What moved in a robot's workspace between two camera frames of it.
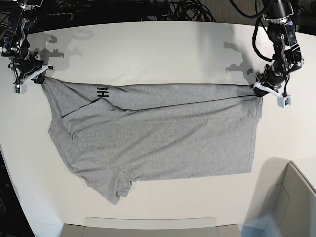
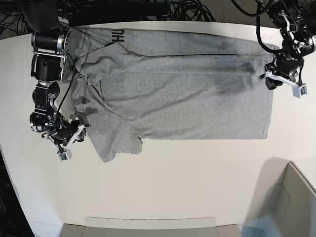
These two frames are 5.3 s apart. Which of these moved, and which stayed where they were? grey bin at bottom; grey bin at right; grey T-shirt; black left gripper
Moved: grey T-shirt; black left gripper
Stayed: grey bin at right; grey bin at bottom
